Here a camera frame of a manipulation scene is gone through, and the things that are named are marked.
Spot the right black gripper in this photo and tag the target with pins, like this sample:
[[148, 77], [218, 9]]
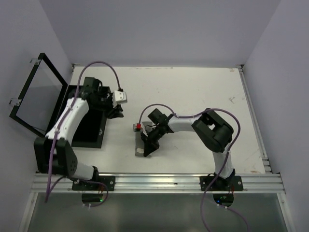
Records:
[[150, 144]]

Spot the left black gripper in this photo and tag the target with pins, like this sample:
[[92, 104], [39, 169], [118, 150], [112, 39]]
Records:
[[114, 112]]

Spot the grey and cream sock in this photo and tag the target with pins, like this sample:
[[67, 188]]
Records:
[[138, 139]]

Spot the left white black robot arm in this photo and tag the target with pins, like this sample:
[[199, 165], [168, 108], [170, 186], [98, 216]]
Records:
[[54, 152]]

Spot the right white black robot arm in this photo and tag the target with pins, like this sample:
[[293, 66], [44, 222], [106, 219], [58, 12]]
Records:
[[214, 132]]

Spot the black open storage case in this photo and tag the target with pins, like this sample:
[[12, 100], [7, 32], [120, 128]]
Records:
[[43, 99]]

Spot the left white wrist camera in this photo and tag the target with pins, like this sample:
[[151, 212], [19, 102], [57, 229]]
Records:
[[119, 97]]

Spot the aluminium front rail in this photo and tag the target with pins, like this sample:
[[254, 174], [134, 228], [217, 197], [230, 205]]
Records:
[[190, 183]]

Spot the aluminium rail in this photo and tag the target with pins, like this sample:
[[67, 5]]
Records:
[[258, 135], [190, 183]]

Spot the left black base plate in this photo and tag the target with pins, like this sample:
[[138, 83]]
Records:
[[102, 183]]

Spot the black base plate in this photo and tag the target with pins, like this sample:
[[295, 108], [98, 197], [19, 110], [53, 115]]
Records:
[[102, 183], [232, 183]]

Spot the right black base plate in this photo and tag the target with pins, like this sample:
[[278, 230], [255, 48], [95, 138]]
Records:
[[232, 183]]

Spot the aluminium right side rail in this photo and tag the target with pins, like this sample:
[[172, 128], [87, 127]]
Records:
[[258, 135]]

